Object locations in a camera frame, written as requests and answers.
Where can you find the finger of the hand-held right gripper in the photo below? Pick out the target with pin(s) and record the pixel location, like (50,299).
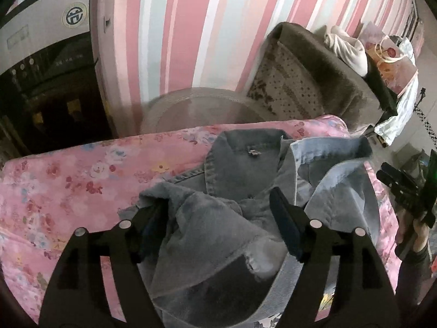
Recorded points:
(392,188)
(397,174)

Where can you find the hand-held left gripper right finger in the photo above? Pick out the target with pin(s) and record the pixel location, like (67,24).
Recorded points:
(286,225)

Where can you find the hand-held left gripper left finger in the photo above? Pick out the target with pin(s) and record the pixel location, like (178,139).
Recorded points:
(143,242)

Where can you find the blue denim jacket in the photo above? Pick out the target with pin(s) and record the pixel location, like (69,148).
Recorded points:
(211,229)

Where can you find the person's right forearm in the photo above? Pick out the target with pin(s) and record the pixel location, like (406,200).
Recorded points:
(409,280)

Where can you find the person's right hand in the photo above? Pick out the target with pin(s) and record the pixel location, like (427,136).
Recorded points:
(422,237)

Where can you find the black garment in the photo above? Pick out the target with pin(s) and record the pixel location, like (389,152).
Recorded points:
(379,85)

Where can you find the pink floral bedsheet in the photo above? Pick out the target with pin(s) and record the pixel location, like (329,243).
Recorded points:
(68,184)

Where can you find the floral paper shopping bag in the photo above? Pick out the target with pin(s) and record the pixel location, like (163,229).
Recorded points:
(392,65)

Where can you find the white garment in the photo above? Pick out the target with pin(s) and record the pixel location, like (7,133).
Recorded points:
(351,51)

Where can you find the dotted floral cloth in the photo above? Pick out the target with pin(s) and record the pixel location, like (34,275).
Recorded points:
(286,85)

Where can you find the round lace-covered stool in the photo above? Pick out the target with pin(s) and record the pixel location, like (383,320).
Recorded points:
(198,109)

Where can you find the grey water dispenser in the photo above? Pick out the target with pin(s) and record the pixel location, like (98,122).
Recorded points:
(51,24)

